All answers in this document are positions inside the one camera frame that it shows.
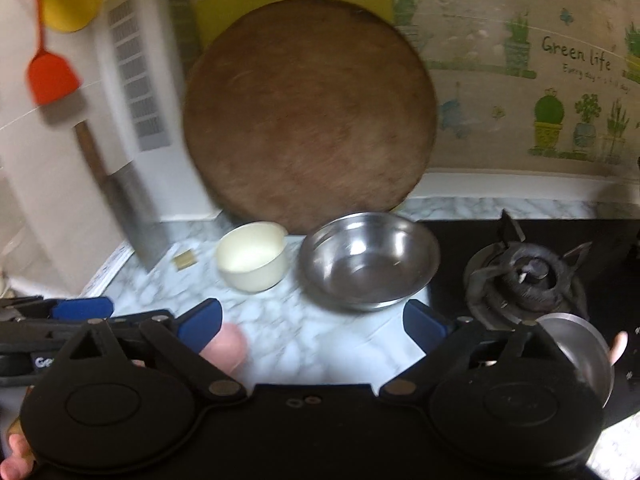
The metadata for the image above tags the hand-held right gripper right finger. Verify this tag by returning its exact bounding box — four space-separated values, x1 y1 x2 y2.
379 299 552 402

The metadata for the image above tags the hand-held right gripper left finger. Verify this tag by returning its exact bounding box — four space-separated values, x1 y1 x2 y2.
52 297 249 404

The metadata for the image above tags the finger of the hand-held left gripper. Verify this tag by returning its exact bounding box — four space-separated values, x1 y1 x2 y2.
0 296 115 322
0 310 175 344

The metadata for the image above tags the pink pig-shaped plate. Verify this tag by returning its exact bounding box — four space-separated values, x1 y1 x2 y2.
200 322 249 375

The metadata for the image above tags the cream bowl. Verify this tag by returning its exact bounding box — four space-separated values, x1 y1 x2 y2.
215 221 290 294

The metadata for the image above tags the large stainless steel bowl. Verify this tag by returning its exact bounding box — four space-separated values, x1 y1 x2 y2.
299 211 442 313

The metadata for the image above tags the small stainless steel bowl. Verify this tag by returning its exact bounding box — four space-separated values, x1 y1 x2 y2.
537 312 616 412

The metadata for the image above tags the pink eared bowl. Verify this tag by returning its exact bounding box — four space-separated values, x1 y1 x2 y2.
608 330 630 366

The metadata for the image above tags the person's left hand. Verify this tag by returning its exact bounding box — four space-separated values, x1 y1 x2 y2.
5 417 40 480

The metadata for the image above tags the white patterned edge strip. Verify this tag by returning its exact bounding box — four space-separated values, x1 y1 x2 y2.
82 240 136 302

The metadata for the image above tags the gas stove burner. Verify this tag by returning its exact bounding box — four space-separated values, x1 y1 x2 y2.
462 208 594 322

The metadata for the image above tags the black glass gas stove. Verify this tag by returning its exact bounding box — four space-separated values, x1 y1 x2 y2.
414 216 640 413

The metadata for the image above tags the round wooden cutting board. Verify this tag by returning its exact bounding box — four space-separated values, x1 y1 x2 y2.
182 0 440 236

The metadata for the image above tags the orange spatula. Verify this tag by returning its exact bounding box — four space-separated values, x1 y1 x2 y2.
26 0 84 107

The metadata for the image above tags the grey vent grille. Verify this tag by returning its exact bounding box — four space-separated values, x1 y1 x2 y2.
102 0 166 154

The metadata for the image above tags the cleaver with wooden handle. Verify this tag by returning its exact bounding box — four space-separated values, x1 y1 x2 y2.
74 121 171 274

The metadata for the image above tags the plant wall sticker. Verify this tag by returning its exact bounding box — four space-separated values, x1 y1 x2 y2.
390 0 640 167

